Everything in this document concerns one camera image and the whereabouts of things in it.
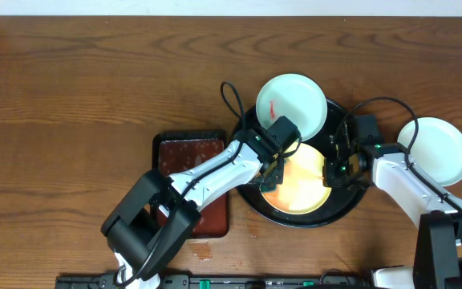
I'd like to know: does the green yellow sponge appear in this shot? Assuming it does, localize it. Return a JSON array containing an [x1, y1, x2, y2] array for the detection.
[[259, 179, 282, 193]]

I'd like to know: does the yellow plate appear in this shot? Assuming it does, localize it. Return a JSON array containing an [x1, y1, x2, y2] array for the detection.
[[261, 144, 331, 214]]

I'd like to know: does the light green plate front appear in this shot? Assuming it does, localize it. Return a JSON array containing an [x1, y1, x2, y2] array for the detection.
[[409, 117, 462, 186]]

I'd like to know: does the light green plate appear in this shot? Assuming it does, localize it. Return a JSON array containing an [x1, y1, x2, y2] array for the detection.
[[256, 74, 327, 141], [409, 117, 462, 186]]

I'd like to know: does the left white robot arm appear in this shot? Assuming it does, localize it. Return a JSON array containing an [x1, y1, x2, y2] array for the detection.
[[101, 127, 299, 288]]

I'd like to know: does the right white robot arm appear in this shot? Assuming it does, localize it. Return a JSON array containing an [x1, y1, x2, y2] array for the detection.
[[322, 144, 462, 289]]

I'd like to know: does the dark red rectangular tray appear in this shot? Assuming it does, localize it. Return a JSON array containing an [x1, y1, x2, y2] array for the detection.
[[152, 129, 229, 238]]

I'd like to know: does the light green plate back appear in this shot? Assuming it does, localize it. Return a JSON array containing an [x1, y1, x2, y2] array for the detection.
[[256, 74, 327, 141]]

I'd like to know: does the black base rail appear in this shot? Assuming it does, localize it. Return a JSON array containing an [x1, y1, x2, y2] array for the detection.
[[55, 274, 373, 289]]

